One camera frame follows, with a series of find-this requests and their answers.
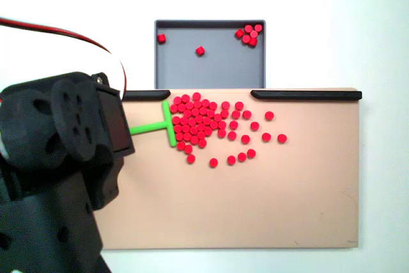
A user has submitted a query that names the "green T-shaped pusher tool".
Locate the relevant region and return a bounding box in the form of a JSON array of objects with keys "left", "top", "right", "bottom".
[{"left": 128, "top": 100, "right": 177, "bottom": 148}]

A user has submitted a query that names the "grey square container tray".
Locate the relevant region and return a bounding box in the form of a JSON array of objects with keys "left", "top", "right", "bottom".
[{"left": 153, "top": 19, "right": 267, "bottom": 90}]

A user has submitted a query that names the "beige rectangular board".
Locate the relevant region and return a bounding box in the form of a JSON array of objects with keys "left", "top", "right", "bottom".
[{"left": 93, "top": 87, "right": 360, "bottom": 251}]

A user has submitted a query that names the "black edge rail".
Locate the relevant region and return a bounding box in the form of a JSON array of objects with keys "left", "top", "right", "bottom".
[
  {"left": 250, "top": 90, "right": 363, "bottom": 102},
  {"left": 123, "top": 90, "right": 171, "bottom": 102}
]

